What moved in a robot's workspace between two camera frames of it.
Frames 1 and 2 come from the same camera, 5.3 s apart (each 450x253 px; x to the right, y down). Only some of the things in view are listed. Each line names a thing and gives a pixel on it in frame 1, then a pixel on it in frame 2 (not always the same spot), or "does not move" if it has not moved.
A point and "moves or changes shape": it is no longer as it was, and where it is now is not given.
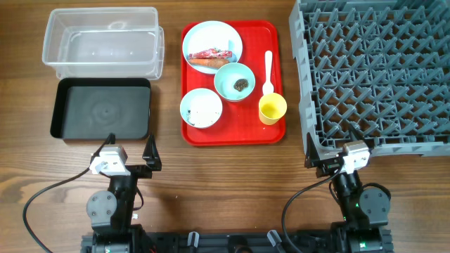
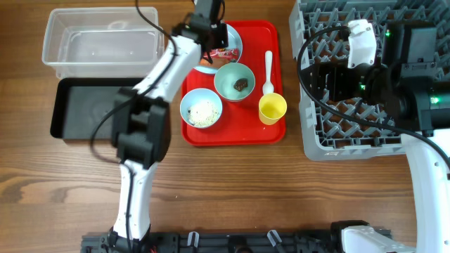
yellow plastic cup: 271,107 does not move
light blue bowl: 200,107 does not move
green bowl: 235,81 does not move
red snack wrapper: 213,53 moves or changes shape
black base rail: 198,241 does not move
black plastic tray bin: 93,108 does not move
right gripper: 313,159 → 336,72
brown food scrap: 240,83 does not move
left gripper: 148,154 → 222,40
